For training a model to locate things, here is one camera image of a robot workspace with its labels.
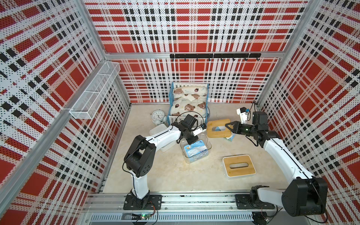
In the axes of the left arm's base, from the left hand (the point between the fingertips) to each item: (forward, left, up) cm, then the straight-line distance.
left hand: (195, 136), depth 91 cm
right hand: (-1, -19, +14) cm, 23 cm away
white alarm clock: (+20, +29, -4) cm, 35 cm away
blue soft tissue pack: (-9, -1, -1) cm, 9 cm away
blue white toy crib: (+16, +18, -2) cm, 24 cm away
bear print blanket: (+29, +7, +2) cm, 29 cm away
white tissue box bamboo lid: (-18, -25, -5) cm, 31 cm away
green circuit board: (-43, +29, -6) cm, 52 cm away
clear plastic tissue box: (-4, -8, -1) cm, 9 cm away
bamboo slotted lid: (-1, -9, +4) cm, 10 cm away
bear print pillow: (+36, +2, +8) cm, 36 cm away
